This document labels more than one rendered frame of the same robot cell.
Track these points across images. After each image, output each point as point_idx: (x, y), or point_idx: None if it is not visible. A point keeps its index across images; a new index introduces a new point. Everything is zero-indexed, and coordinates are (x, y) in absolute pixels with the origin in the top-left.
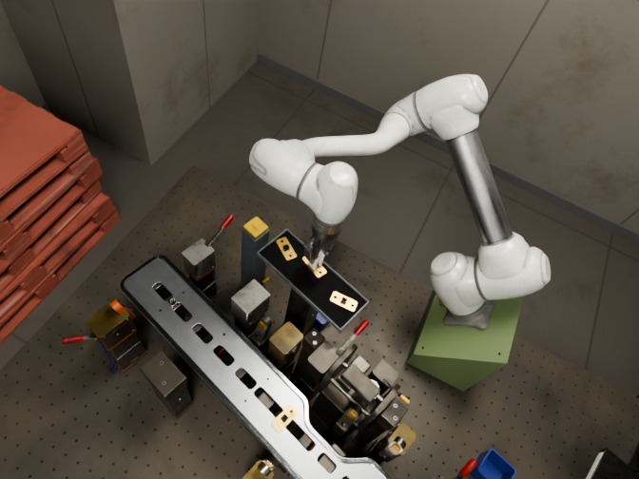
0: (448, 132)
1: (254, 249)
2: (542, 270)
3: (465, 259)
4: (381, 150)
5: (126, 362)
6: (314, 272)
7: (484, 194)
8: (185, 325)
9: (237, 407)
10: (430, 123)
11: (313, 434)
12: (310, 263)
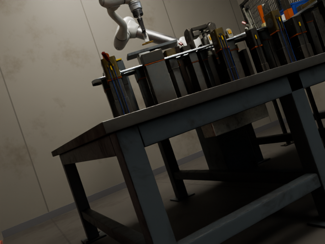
0: (135, 27)
1: (125, 67)
2: None
3: None
4: (126, 23)
5: (132, 108)
6: (150, 41)
7: (160, 33)
8: (136, 68)
9: (184, 51)
10: (128, 30)
11: (213, 45)
12: (146, 40)
